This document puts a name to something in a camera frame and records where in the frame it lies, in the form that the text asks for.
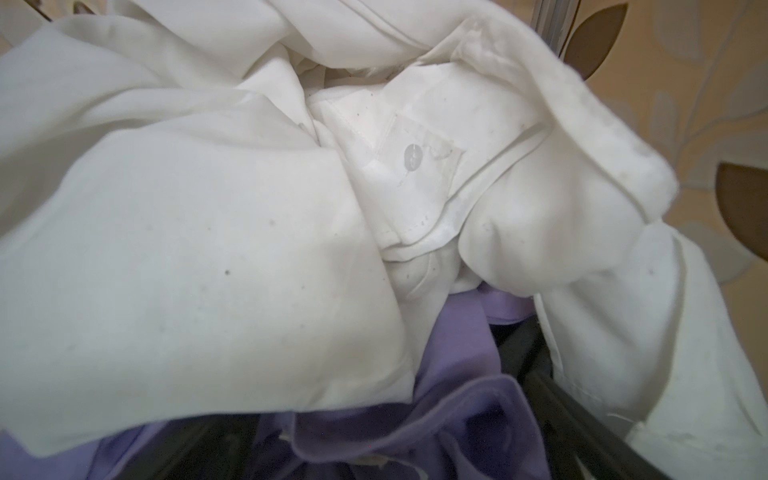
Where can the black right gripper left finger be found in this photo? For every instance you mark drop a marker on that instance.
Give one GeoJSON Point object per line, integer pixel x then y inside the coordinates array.
{"type": "Point", "coordinates": [208, 447]}

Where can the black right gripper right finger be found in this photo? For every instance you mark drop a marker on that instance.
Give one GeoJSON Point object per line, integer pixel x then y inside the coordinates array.
{"type": "Point", "coordinates": [577, 445]}

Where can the purple cloth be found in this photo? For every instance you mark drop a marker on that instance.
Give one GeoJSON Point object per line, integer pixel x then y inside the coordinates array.
{"type": "Point", "coordinates": [467, 420]}

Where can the white shirt cloth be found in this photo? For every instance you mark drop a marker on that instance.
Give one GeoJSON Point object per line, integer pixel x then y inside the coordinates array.
{"type": "Point", "coordinates": [257, 207]}

